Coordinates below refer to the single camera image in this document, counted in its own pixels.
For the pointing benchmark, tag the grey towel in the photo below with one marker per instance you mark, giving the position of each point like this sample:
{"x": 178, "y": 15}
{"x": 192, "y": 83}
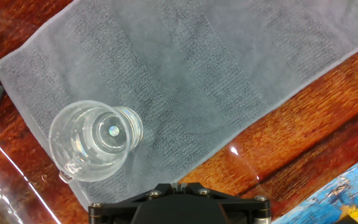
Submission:
{"x": 197, "y": 77}

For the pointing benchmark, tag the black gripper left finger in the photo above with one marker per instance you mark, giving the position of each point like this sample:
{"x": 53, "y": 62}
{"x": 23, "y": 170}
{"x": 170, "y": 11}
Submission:
{"x": 96, "y": 214}

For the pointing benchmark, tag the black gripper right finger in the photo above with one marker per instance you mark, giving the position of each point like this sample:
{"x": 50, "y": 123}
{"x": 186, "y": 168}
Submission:
{"x": 261, "y": 208}

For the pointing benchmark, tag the blue starry tablecloth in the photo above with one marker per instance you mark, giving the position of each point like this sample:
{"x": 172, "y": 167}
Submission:
{"x": 337, "y": 193}

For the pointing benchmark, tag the clear glass mug with water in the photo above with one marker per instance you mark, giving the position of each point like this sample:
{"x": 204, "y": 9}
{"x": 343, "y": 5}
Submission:
{"x": 85, "y": 149}

